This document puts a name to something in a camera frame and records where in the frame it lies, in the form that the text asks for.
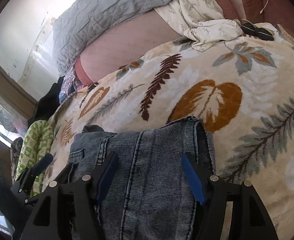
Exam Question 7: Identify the black clothing pile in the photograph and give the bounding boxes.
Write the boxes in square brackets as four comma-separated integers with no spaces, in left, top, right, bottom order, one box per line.
[30,77,63,122]

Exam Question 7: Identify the dark garment by window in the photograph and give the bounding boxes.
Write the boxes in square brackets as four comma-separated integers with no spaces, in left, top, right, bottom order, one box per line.
[10,137,24,182]

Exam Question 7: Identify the grey quilted pillow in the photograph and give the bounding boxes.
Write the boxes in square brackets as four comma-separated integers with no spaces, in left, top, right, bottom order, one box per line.
[52,0,172,76]

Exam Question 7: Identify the black hair clip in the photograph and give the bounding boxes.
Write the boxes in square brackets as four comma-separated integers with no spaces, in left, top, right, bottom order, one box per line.
[241,21,274,41]

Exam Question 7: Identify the white floral crumpled sheet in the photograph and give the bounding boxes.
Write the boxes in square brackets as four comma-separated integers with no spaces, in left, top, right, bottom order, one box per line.
[155,0,243,52]

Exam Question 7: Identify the wooden door frame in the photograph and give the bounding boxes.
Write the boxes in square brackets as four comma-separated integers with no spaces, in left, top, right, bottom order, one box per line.
[0,67,37,119]

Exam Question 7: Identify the blue denim jeans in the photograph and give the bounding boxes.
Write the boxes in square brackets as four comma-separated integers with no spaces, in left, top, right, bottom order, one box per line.
[68,116,215,239]

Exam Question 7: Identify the purple plastic bag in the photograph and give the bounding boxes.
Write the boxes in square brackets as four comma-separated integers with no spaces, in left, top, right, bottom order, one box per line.
[58,70,83,103]

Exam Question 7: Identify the green white patterned quilt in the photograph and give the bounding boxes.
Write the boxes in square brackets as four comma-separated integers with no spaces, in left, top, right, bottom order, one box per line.
[13,119,55,198]

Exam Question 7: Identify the cream leaf print blanket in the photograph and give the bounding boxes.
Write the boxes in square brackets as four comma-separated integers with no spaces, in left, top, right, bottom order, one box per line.
[43,23,294,239]

